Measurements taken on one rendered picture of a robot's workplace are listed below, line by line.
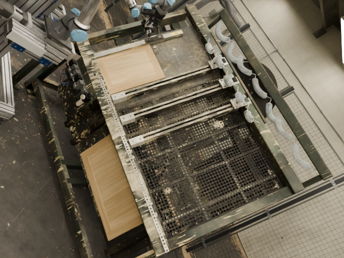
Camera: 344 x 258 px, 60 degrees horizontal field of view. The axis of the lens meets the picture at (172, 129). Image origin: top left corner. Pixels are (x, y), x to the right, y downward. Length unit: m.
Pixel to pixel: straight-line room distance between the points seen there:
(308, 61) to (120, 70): 5.59
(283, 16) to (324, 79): 2.09
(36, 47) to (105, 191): 1.40
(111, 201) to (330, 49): 6.32
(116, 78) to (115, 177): 0.94
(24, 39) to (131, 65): 1.11
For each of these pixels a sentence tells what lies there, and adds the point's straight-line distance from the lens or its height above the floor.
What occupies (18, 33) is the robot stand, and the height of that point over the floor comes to 0.95.
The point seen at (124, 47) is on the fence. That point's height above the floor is 1.16.
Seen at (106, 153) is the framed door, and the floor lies 0.54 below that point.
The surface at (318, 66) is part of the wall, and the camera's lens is 7.73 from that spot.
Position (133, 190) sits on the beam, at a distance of 2.46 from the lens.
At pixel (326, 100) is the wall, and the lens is 7.36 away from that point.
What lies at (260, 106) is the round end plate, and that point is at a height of 1.97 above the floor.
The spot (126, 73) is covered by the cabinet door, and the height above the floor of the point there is 1.08.
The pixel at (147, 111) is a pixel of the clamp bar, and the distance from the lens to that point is 2.73.
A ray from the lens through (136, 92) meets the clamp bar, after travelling 2.78.
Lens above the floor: 2.04
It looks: 18 degrees down
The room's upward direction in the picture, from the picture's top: 58 degrees clockwise
